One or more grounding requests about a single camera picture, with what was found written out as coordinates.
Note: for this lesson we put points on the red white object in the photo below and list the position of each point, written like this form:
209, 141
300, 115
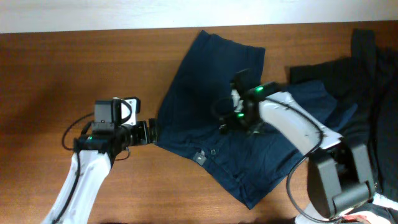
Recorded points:
366, 217

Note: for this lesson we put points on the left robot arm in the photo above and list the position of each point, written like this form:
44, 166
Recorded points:
113, 130

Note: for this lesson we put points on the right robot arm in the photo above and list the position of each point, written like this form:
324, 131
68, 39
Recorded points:
339, 172

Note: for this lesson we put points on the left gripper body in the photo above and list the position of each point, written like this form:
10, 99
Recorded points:
132, 134

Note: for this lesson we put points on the navy blue shorts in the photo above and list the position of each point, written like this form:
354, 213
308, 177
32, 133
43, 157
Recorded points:
247, 166

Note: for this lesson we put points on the black garment pile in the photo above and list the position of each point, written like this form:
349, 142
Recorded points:
367, 78

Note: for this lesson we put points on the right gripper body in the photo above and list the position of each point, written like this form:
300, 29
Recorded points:
236, 120

